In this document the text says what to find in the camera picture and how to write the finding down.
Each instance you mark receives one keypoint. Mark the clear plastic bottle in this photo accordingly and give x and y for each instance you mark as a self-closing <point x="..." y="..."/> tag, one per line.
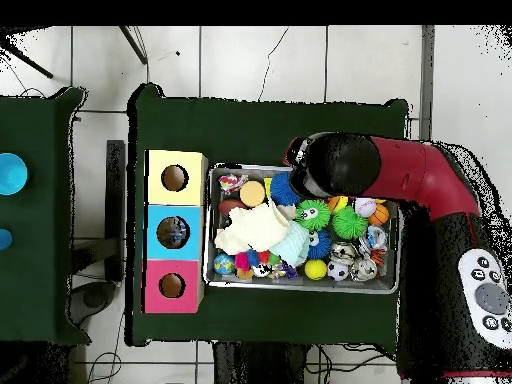
<point x="173" y="232"/>

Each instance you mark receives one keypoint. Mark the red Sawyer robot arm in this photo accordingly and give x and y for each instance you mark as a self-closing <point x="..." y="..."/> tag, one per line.
<point x="416" y="172"/>

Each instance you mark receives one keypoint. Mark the wooden box with three holes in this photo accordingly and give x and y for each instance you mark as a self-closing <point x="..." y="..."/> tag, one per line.
<point x="188" y="216"/>

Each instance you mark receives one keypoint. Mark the clear mesh bin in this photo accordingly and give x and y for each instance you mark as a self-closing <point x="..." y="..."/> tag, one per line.
<point x="240" y="282"/>

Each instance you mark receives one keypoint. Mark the blue spiky ball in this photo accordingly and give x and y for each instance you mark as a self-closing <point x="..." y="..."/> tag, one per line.
<point x="282" y="190"/>

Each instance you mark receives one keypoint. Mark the orange round disc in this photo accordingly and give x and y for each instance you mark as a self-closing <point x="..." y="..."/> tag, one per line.
<point x="253" y="193"/>

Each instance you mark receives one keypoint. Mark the green fuzzy ball with eyes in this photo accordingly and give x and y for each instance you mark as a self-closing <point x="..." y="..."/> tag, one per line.
<point x="312" y="214"/>

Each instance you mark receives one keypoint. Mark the green spiky ball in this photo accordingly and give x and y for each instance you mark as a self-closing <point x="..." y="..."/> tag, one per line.
<point x="349" y="222"/>

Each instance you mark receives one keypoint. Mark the pale yellow knitted cloth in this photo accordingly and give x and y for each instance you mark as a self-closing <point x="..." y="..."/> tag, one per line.
<point x="250" y="228"/>

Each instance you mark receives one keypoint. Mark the white baseball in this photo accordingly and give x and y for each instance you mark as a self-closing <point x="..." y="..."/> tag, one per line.
<point x="366" y="208"/>

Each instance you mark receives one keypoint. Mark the mint green knitted cloth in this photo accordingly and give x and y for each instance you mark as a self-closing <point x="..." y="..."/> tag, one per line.
<point x="292" y="244"/>

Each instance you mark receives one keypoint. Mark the small orange basketball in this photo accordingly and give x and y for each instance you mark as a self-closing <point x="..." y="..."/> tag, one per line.
<point x="379" y="215"/>

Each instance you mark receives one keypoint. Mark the yellow ball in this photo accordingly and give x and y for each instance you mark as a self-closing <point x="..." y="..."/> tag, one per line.
<point x="314" y="270"/>

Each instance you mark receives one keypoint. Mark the small globe ball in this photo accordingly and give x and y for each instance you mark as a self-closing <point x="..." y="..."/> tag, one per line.
<point x="223" y="263"/>

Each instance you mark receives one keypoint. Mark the dark grey stand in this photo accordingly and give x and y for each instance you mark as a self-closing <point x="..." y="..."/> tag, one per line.
<point x="116" y="208"/>

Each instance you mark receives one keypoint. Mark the black stand leg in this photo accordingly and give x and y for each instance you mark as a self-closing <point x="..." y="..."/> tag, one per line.
<point x="28" y="62"/>
<point x="134" y="46"/>

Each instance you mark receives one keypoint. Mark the dark green side table cloth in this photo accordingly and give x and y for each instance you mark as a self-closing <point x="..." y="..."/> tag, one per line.
<point x="40" y="280"/>

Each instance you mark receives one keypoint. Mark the blue round bowl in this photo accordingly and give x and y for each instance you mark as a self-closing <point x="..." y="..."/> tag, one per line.
<point x="10" y="174"/>

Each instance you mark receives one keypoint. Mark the small blue cup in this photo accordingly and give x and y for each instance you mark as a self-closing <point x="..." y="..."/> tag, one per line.
<point x="4" y="239"/>

